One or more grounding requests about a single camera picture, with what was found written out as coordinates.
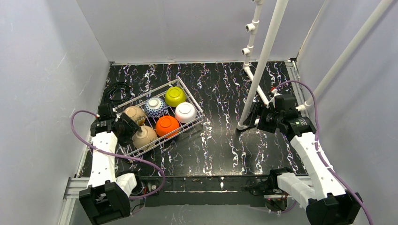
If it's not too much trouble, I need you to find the white PVC pipe frame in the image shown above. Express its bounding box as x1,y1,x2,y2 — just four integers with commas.
237,0,394,131

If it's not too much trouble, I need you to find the white bowl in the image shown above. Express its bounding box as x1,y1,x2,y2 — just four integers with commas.
175,102,197,124

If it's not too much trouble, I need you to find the cream bowl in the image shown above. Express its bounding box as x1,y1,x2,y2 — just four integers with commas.
155,115,180,138
132,125,157,150
123,106,146,126

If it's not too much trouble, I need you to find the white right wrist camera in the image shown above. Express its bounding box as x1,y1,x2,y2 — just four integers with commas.
268,87,280,108

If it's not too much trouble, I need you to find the coiled black cable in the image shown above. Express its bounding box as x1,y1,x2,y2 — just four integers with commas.
103,82,132,108

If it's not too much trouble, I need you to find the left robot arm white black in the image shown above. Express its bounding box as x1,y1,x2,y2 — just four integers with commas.
79,104,138,225

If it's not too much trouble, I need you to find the red patterned bowl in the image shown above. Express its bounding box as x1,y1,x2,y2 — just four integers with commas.
144,97,168,118

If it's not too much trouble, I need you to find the yellow-green bowl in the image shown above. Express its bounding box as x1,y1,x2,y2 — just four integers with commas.
165,87,186,107

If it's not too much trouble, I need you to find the white wire dish rack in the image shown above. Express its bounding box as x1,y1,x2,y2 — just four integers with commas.
117,77,204,157

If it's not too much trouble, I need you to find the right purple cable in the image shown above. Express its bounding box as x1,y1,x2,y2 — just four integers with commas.
270,80,374,225

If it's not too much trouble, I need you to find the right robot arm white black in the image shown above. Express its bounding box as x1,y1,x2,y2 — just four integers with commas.
244,94,361,225

